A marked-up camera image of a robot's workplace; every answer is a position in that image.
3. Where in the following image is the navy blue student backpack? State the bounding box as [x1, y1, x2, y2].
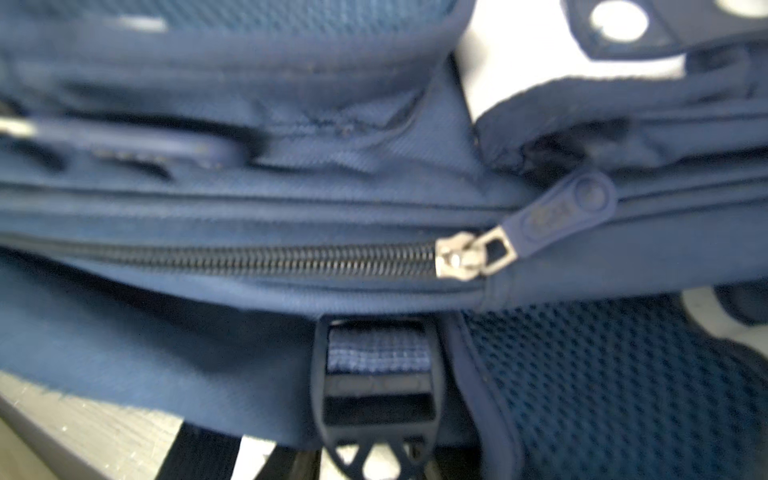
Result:
[1, 1, 767, 479]

